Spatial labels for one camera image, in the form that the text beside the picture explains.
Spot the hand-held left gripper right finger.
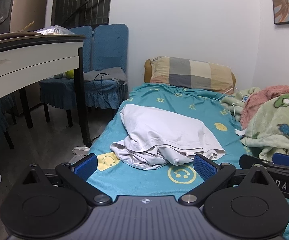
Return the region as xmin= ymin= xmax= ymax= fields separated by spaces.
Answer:
xmin=178 ymin=154 xmax=272 ymax=207

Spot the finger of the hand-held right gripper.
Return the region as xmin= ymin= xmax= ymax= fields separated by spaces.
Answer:
xmin=239 ymin=154 xmax=289 ymax=178
xmin=272 ymin=153 xmax=289 ymax=168

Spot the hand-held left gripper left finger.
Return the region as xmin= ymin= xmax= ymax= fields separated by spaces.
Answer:
xmin=22 ymin=153 xmax=112 ymax=207

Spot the white t-shirt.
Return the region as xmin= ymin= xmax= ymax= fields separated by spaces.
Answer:
xmin=110 ymin=104 xmax=225 ymax=171

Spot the white power strip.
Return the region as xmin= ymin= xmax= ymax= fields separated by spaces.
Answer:
xmin=72 ymin=146 xmax=91 ymax=155

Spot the green cartoon fleece blanket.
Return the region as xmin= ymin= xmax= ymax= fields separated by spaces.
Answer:
xmin=221 ymin=87 xmax=289 ymax=163

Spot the pink fluffy blanket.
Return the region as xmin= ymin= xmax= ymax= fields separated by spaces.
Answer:
xmin=240 ymin=85 xmax=289 ymax=130

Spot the teal smiley print bed sheet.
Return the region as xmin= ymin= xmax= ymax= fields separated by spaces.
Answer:
xmin=86 ymin=82 xmax=289 ymax=240

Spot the grey cloth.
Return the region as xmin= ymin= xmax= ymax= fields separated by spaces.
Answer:
xmin=55 ymin=67 xmax=127 ymax=85

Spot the checked pillow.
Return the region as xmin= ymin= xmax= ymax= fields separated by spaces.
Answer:
xmin=150 ymin=56 xmax=232 ymax=92

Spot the brown cushion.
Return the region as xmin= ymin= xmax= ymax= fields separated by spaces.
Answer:
xmin=144 ymin=59 xmax=236 ymax=84

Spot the white table with black legs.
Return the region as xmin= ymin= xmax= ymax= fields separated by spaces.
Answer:
xmin=0 ymin=33 xmax=92 ymax=147

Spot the clear plastic bag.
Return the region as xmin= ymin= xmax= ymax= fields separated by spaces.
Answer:
xmin=34 ymin=25 xmax=75 ymax=35

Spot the wooden chopstick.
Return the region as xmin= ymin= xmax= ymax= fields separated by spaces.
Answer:
xmin=16 ymin=21 xmax=35 ymax=32

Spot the dark barred window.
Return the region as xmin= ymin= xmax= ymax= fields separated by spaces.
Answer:
xmin=52 ymin=0 xmax=113 ymax=28

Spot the brown refrigerator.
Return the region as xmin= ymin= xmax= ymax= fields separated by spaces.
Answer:
xmin=0 ymin=0 xmax=47 ymax=34

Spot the white charging cable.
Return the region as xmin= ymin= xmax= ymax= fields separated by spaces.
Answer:
xmin=211 ymin=87 xmax=246 ymax=117

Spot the black cable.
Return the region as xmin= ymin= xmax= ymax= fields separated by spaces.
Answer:
xmin=93 ymin=73 xmax=110 ymax=108

